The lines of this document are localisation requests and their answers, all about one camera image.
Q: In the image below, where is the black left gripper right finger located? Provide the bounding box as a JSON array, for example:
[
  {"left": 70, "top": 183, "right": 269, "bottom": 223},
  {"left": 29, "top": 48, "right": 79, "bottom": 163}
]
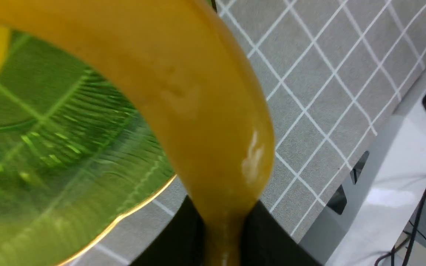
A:
[{"left": 240, "top": 201, "right": 321, "bottom": 266}]

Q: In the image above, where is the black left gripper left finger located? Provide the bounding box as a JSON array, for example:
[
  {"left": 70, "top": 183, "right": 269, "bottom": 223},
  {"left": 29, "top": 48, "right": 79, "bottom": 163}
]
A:
[{"left": 130, "top": 196, "right": 204, "bottom": 266}]

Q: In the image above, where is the long yellow banana green tip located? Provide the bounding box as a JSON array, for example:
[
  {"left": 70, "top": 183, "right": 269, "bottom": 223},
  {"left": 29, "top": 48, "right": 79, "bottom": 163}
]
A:
[{"left": 0, "top": 0, "right": 274, "bottom": 266}]

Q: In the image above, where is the green glass plate gold rim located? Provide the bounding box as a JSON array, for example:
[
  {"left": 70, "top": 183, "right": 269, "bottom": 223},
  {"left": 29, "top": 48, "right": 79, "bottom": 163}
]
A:
[{"left": 0, "top": 29, "right": 175, "bottom": 266}]

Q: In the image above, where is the white table frame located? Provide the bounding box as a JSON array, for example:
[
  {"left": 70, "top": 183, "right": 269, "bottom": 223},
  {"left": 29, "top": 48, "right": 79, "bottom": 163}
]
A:
[{"left": 300, "top": 70, "right": 426, "bottom": 266}]

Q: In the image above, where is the black cable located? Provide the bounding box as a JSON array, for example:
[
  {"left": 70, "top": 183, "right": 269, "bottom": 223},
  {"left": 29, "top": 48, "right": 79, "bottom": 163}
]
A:
[{"left": 374, "top": 171, "right": 426, "bottom": 266}]

